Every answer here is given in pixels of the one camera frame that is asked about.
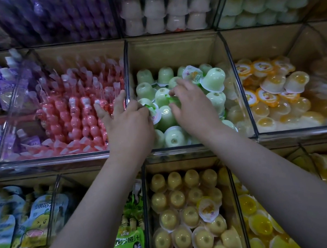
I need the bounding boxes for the person's left hand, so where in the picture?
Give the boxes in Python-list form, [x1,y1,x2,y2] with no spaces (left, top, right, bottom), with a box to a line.
[92,87,160,167]

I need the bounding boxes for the person's right hand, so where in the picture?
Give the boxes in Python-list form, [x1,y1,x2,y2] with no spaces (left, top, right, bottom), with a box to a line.
[167,73,225,146]

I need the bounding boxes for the single green jelly cup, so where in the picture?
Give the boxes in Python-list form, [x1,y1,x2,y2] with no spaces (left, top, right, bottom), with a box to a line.
[167,94,183,110]
[138,96,163,127]

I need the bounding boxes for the pile of green jelly cups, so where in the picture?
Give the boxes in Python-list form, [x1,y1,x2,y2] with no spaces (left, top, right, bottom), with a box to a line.
[133,58,238,151]

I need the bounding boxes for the pile of pink jelly sticks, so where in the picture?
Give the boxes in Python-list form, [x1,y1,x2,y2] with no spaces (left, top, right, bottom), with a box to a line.
[28,65,134,159]

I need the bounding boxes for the pile of orange-lid jelly cups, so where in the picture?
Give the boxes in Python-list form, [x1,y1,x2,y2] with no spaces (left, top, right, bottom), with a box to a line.
[230,49,326,136]

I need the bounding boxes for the pile of pale yellow jelly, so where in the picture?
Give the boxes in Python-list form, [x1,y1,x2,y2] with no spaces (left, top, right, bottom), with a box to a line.
[143,163,243,248]

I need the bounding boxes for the row of white jelly cups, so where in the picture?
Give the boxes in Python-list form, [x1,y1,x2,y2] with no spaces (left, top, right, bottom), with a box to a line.
[114,0,229,40]

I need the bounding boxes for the pile of yellow jelly cups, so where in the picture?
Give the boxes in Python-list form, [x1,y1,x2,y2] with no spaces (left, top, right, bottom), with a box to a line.
[230,162,303,248]

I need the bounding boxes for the pile of pale jelly pouches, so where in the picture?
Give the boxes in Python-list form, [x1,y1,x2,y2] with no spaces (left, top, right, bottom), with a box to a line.
[0,180,78,248]

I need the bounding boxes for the pile of dark purple packets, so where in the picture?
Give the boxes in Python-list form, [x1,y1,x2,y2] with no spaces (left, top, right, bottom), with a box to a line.
[0,0,120,53]

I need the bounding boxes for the person's right forearm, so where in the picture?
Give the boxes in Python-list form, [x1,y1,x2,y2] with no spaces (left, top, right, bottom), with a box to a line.
[206,113,327,248]

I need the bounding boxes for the person's left forearm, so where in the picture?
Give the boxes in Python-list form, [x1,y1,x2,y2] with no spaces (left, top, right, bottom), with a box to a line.
[8,151,163,248]

